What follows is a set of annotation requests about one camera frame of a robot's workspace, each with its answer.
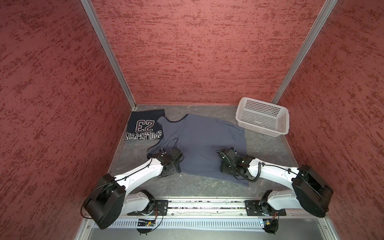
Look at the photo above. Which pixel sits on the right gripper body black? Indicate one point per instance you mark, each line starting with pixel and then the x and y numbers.
pixel 229 169

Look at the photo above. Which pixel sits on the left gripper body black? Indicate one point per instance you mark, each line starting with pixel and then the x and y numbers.
pixel 171 171

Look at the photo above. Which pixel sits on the grey blue tank top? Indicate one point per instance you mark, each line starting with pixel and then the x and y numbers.
pixel 199 138

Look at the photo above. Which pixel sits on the navy tank top red trim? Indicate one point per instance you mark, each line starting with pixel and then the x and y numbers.
pixel 143 126

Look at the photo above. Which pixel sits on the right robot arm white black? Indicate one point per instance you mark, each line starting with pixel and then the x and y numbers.
pixel 306 189

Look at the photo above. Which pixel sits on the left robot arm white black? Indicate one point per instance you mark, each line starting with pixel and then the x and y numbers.
pixel 113 195

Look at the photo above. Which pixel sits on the white plastic laundry basket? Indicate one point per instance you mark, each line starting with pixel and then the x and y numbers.
pixel 262 117

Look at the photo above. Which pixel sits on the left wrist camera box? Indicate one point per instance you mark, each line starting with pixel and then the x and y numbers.
pixel 175 155

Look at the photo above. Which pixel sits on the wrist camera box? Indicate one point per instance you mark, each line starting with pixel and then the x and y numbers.
pixel 232 154
pixel 175 155

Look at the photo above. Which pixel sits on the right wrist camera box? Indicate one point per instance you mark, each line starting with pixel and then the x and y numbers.
pixel 232 154

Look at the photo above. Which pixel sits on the aluminium mounting rail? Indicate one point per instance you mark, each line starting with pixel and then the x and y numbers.
pixel 209 207

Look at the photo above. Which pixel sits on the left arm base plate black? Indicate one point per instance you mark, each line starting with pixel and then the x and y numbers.
pixel 157 207

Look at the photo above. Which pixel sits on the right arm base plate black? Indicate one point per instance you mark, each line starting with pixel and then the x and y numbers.
pixel 261 209

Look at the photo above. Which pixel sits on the left controller board with wires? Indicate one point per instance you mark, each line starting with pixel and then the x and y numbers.
pixel 145 223

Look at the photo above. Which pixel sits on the controller board with wires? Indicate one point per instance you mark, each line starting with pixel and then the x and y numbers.
pixel 145 223
pixel 271 226

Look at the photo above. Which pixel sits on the right controller board with wires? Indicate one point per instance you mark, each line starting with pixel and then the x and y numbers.
pixel 271 226

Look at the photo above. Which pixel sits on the white slotted cable duct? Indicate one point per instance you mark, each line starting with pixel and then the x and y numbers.
pixel 192 224

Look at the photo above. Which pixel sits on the right aluminium corner post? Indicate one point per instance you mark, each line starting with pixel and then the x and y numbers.
pixel 317 26

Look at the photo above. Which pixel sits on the aluminium corner post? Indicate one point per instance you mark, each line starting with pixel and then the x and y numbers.
pixel 97 26
pixel 317 26

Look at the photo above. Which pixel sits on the left aluminium corner post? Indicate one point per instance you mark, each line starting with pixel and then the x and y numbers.
pixel 97 26

